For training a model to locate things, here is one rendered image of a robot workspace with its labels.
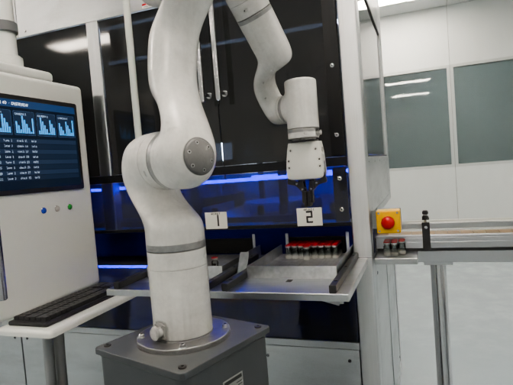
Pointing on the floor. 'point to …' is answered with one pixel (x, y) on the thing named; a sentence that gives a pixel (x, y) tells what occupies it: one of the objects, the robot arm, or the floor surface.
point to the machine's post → (359, 188)
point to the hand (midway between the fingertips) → (308, 198)
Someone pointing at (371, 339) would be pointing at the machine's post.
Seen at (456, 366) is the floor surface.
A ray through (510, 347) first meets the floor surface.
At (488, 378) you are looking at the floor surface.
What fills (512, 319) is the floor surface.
